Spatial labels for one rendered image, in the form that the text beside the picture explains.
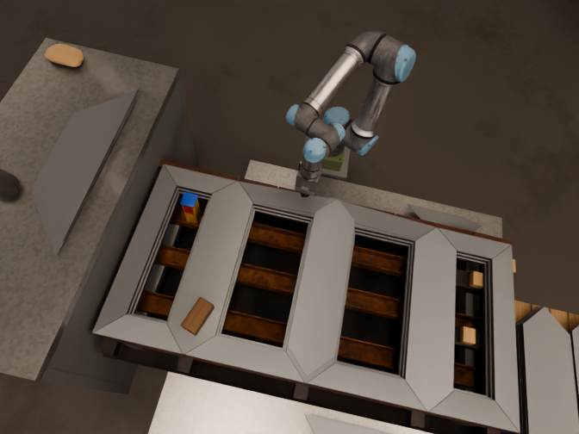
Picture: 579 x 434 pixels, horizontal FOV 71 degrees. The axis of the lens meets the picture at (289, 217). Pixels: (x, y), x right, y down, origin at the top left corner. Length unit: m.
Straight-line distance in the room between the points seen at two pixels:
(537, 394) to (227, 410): 1.15
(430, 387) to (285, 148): 1.90
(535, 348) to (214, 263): 1.30
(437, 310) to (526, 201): 1.81
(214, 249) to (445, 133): 2.27
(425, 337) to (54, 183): 1.48
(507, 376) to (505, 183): 1.85
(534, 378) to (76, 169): 1.88
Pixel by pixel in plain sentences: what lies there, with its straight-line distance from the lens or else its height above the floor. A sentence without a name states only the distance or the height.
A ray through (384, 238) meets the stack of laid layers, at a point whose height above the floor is 0.84.
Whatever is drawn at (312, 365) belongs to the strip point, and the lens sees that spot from 1.56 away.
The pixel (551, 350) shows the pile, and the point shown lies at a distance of 1.96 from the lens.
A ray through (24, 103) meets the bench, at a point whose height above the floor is 1.05.
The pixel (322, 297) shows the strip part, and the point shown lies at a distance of 1.61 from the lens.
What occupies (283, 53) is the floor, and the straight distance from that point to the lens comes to 3.59.
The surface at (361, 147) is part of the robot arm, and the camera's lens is 1.85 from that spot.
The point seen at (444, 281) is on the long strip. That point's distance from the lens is 1.79.
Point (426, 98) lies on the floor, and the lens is 3.57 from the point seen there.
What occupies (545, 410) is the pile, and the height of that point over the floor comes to 0.85.
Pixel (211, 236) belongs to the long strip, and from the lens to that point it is 1.67.
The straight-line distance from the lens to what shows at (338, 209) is 1.76.
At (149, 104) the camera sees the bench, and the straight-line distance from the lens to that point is 1.83.
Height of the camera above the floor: 2.40
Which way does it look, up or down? 64 degrees down
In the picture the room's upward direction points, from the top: 13 degrees clockwise
